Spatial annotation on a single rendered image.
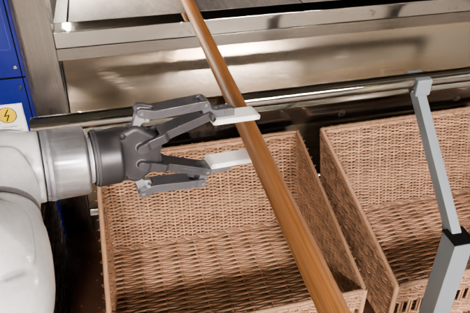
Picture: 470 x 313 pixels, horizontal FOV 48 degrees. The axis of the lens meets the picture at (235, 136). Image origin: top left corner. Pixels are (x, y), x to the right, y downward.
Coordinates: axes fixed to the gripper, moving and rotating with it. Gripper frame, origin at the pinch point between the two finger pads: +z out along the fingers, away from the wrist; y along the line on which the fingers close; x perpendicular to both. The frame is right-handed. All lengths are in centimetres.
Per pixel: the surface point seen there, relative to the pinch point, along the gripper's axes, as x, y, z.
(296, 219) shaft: 18.1, 1.3, 0.2
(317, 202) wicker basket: -32, 43, 40
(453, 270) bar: 10, 30, 42
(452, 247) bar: 9.2, 24.5, 40.6
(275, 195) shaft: 13.1, 1.4, 0.1
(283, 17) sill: -51, -1, 34
